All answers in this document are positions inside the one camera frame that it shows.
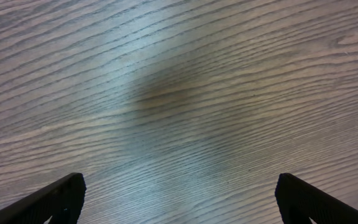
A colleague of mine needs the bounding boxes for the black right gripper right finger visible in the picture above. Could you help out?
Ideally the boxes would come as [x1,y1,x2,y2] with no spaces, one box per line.
[275,173,358,224]

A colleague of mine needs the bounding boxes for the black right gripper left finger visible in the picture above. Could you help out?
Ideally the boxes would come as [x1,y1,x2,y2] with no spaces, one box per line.
[0,173,86,224]

